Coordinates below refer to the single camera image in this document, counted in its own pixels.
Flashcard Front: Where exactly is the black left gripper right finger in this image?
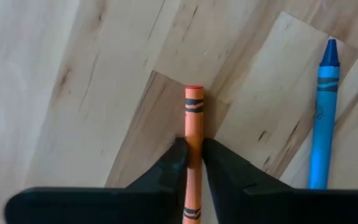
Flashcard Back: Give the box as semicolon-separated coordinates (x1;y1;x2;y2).
201;138;358;224

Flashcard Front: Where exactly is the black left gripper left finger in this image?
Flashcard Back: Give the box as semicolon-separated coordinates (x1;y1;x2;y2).
4;137;189;224

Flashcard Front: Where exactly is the blue crayon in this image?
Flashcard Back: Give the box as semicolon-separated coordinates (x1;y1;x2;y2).
308;39;341;190

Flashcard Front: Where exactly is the orange crayon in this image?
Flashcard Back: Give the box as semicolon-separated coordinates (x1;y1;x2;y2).
182;85;205;224

